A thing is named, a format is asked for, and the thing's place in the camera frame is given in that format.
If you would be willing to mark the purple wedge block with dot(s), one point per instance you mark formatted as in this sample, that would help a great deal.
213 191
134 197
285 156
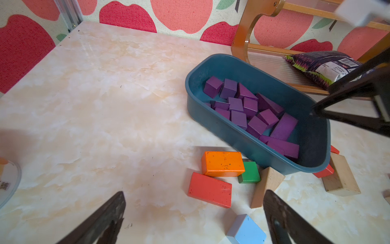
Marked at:
243 92

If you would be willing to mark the left aluminium frame post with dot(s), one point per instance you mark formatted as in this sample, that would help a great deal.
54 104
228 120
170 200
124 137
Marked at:
70 12

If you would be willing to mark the natural wood short block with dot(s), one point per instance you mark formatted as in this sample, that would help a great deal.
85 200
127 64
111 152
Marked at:
341 182

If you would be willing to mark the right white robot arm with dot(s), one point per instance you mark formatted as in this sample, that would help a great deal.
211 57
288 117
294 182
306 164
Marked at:
360 13

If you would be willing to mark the natural wood triangle block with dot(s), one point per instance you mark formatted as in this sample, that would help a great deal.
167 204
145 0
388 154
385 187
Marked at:
270 180

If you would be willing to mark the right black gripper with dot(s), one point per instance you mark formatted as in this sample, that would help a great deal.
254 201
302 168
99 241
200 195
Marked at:
377 88

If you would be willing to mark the wooden three-tier shelf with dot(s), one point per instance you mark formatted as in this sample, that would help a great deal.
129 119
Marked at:
270 30

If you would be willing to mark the purple cube pile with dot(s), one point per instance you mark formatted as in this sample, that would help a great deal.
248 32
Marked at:
250 107
256 127

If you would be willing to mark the green block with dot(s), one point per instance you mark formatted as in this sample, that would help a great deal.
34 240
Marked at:
251 174

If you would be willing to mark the lone purple cube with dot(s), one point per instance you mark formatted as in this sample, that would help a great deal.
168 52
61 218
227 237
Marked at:
268 117

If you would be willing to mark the orange block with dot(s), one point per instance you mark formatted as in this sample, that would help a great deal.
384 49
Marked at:
222 164

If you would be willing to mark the natural wood long block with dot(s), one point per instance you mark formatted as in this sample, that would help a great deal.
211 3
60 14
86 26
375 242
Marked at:
386 195

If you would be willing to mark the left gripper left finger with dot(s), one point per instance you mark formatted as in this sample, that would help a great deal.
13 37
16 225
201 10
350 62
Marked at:
103 226

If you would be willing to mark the purple snack bag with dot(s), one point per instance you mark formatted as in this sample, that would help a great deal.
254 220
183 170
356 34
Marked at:
323 67

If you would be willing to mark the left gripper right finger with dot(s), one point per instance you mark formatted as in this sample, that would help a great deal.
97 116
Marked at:
286 226

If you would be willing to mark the teal plastic storage bin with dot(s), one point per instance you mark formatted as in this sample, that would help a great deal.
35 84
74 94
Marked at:
312 134

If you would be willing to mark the purple triangle block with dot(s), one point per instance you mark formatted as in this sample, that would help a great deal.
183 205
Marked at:
264 103

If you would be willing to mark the red arch block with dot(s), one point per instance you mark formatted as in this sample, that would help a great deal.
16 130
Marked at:
329 169

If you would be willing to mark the light blue block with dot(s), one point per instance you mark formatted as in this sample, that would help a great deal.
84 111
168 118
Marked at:
245 231

